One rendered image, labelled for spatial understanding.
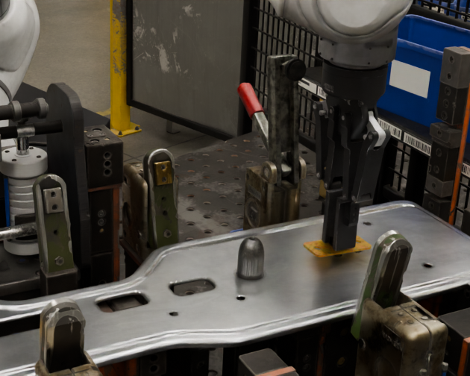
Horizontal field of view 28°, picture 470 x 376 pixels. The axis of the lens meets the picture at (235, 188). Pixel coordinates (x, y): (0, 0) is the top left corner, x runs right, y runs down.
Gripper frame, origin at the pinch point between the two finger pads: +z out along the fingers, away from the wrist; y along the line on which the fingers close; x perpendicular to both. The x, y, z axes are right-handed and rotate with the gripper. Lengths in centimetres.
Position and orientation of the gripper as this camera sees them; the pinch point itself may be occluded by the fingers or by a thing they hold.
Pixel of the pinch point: (340, 218)
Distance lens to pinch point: 117.2
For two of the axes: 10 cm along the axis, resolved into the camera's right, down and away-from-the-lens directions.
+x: 8.8, -1.5, 4.5
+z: -0.4, 9.2, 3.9
